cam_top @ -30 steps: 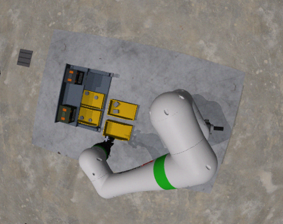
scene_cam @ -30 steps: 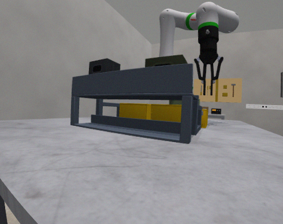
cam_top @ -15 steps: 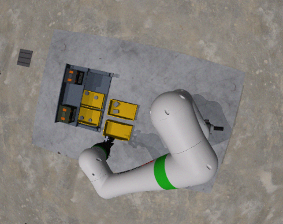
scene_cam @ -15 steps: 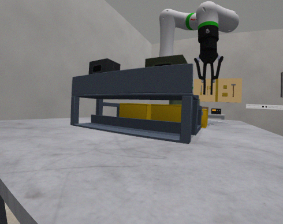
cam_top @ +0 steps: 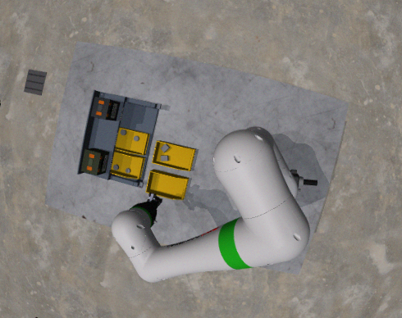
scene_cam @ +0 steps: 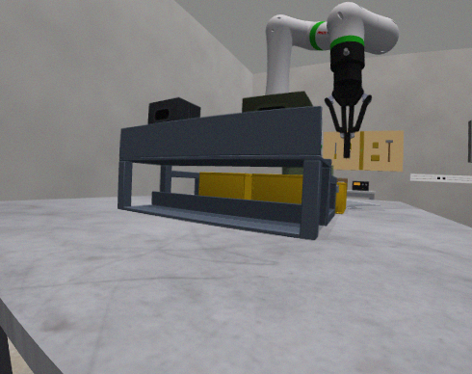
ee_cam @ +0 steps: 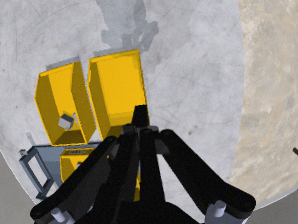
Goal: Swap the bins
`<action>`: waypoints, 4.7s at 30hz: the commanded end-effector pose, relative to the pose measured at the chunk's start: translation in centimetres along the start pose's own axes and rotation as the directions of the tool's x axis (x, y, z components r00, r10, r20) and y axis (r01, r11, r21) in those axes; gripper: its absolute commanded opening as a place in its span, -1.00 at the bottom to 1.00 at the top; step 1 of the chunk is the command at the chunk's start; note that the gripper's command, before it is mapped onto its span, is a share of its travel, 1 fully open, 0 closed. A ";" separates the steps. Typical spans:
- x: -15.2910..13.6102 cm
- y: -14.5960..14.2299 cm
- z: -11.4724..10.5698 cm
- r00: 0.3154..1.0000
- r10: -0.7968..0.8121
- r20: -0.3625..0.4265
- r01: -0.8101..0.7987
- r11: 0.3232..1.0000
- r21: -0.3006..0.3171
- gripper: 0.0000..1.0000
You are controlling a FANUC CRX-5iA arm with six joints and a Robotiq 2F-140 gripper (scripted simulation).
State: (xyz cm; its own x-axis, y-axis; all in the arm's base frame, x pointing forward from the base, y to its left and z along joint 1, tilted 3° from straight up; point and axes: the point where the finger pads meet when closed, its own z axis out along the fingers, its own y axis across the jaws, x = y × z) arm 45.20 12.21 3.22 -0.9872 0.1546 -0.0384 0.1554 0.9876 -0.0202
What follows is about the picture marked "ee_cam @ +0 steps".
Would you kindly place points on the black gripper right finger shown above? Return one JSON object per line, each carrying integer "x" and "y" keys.
{"x": 221, "y": 202}

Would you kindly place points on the dark blue-grey metal shelf rack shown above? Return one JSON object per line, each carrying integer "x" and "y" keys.
{"x": 49, "y": 161}

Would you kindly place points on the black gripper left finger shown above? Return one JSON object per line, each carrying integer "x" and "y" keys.
{"x": 76, "y": 195}

